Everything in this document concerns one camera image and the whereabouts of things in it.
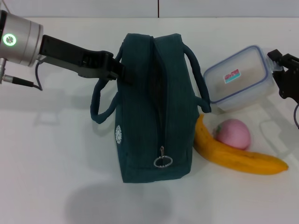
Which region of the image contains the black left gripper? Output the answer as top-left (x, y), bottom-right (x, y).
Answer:
top-left (38, 34), bottom-right (135, 85)

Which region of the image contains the clear plastic food container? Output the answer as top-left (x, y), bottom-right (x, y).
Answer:
top-left (202, 45), bottom-right (285, 112)

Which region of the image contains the dark blue fabric bag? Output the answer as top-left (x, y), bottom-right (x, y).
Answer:
top-left (90, 33), bottom-right (212, 184)

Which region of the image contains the pink peach toy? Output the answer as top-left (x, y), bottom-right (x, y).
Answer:
top-left (213, 119), bottom-right (252, 150)

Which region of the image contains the yellow banana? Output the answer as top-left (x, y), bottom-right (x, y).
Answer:
top-left (193, 114), bottom-right (289, 175)

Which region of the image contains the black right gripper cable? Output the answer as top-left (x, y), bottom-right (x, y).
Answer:
top-left (292, 102), bottom-right (299, 129)

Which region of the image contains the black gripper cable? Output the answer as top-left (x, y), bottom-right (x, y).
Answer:
top-left (292, 102), bottom-right (299, 129)
top-left (0, 58), bottom-right (44, 91)

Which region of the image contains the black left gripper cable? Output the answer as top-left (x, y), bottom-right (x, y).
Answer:
top-left (0, 58), bottom-right (44, 91)

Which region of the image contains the silver zipper pull ring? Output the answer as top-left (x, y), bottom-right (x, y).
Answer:
top-left (153, 146), bottom-right (174, 168)

